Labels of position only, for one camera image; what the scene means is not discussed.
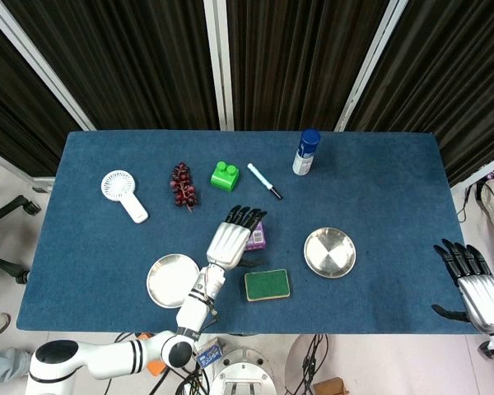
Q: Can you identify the purple box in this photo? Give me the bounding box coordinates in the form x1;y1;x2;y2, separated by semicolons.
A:
245;220;268;252

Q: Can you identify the white frame bar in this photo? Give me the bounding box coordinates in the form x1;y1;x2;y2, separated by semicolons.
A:
450;147;494;190

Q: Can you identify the dark pleated curtain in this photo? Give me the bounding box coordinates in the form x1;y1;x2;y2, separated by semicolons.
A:
0;16;82;178
2;0;221;132
224;0;390;132
347;0;494;186

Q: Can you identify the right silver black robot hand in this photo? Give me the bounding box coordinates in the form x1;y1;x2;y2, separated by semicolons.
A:
431;238;494;335

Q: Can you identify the brown wooden block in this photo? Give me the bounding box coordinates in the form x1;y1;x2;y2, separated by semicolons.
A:
312;376;350;395

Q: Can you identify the red grape bunch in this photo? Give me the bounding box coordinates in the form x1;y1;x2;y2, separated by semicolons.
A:
170;161;199;213

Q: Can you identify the round steel plate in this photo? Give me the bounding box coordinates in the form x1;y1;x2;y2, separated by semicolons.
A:
303;226;357;280
146;253;202;309

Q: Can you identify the black cable bundle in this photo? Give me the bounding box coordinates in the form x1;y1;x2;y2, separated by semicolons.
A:
286;333;330;395

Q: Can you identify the blue table cloth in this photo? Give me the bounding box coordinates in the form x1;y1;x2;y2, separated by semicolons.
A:
15;130;478;335

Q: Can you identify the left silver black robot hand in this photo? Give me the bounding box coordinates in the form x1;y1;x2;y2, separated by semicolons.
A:
205;204;268;272

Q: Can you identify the blue printed tag box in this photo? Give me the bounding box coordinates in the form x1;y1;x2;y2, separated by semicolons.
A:
195;337;226;367

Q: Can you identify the blue jeans leg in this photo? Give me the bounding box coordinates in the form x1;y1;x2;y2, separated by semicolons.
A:
0;347;32;383

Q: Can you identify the white marker with black cap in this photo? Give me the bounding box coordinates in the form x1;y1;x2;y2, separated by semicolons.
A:
246;162;284;202

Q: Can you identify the white bottle with blue cap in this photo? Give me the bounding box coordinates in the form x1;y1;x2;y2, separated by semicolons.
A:
291;128;322;177

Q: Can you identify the round grey robot base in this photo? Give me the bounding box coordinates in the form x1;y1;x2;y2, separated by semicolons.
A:
209;347;277;395

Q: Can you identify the green toy building block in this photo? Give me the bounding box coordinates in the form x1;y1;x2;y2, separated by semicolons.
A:
209;160;240;193

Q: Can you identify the yellow green scrub sponge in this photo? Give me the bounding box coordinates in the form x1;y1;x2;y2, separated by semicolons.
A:
244;268;292;303

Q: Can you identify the white handheld fan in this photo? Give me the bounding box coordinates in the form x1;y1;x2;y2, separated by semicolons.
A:
100;170;150;225

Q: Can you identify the black office chair base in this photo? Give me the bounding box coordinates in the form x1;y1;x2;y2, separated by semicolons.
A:
0;193;42;285

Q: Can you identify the white frame post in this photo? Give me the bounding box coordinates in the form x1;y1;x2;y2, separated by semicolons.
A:
0;0;96;132
333;0;408;132
203;0;235;132

